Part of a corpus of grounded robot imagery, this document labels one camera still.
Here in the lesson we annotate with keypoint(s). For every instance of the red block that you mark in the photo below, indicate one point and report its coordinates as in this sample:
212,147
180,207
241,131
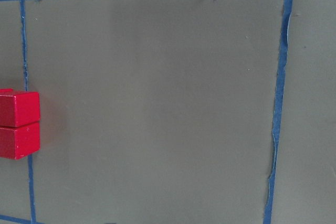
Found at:
19,108
18,142
5,91

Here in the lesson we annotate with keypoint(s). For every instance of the centre vertical blue tape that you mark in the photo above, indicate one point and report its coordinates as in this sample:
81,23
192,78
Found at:
25,76

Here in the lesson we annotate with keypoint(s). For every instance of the wrinkled vertical blue tape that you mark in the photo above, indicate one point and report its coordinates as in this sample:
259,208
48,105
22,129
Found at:
278,102

